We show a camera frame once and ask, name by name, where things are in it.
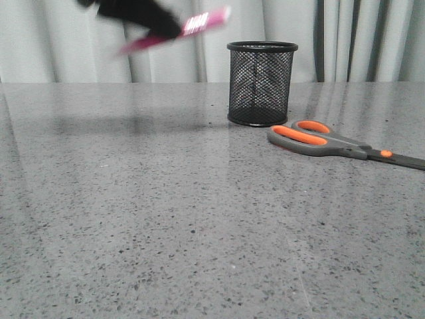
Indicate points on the grey orange scissors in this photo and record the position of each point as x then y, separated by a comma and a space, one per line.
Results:
314, 138

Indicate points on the black mesh pen holder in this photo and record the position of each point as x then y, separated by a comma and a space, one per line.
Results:
260, 76

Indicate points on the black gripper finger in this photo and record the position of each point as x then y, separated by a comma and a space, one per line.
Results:
149, 14

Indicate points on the pink highlighter pen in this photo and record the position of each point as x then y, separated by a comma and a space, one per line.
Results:
193, 26

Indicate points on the grey curtain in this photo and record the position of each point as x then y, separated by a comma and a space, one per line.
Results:
339, 41

